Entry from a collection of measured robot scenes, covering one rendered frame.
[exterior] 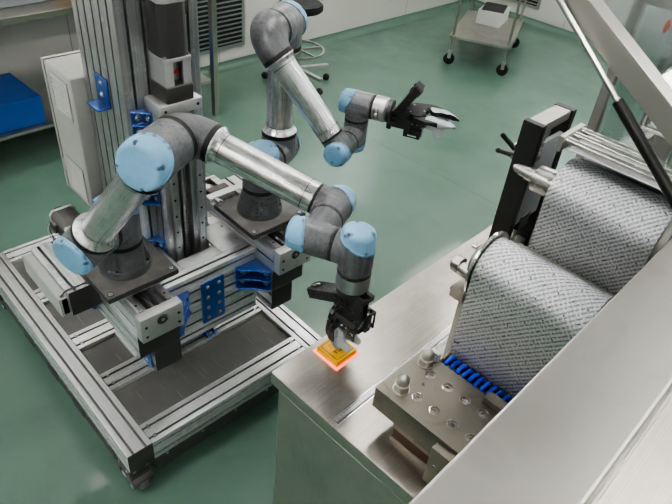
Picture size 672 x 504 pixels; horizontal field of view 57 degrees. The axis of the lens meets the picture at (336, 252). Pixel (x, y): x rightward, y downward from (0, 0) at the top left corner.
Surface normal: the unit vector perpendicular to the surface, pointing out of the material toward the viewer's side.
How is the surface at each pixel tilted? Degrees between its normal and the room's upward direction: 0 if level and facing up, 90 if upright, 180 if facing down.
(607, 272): 92
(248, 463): 0
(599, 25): 90
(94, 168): 90
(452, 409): 0
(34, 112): 90
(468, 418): 0
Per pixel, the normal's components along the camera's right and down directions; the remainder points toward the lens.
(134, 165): -0.28, 0.49
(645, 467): 0.09, -0.78
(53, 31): 0.71, 0.48
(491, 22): -0.48, 0.51
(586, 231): -0.70, 0.42
